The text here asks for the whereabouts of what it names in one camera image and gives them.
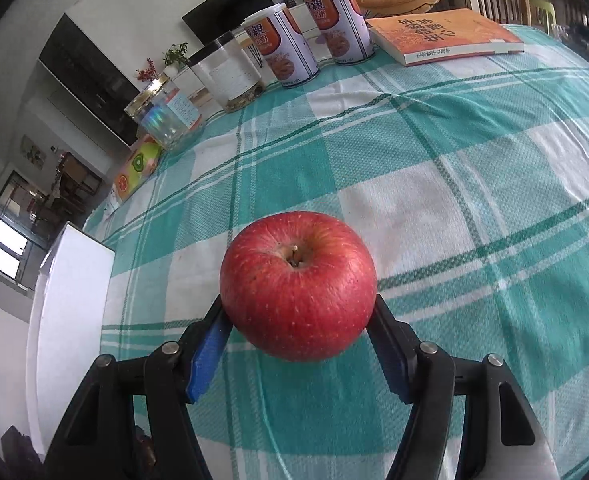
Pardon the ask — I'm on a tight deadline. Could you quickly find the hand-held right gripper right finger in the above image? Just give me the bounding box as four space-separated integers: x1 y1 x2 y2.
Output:
361 294 561 480

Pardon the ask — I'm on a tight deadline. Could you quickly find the orange book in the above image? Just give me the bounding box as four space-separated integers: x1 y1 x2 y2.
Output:
365 8 525 67

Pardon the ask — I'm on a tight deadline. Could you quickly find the clear jar with black lid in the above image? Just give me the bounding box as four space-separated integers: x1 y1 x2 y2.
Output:
187 31 265 113

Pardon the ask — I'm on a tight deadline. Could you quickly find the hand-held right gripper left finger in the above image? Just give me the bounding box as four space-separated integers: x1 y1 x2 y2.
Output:
43 294 234 480

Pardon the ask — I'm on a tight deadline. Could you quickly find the white printed can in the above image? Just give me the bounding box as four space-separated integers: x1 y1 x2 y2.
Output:
241 2 321 90
301 0 375 66

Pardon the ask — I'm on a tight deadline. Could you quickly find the glass jar with gold lid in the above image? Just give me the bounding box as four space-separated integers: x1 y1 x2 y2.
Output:
124 74 204 151

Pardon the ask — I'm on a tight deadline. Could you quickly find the leafy potted plant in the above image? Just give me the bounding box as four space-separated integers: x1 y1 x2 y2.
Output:
163 42 189 68

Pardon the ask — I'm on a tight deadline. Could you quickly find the black television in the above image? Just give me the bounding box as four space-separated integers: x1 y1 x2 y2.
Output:
182 0 275 46

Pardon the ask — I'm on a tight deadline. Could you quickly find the red apple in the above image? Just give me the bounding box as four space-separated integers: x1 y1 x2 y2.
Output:
219 211 378 363

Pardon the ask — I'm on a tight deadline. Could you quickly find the printed tissue box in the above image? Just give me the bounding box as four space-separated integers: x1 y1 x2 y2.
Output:
112 137 164 200

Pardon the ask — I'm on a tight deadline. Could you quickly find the window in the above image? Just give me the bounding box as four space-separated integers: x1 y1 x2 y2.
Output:
0 170 50 281

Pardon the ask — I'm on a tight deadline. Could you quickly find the black wall cabinet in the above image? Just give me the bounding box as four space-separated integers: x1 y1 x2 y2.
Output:
38 14 148 148

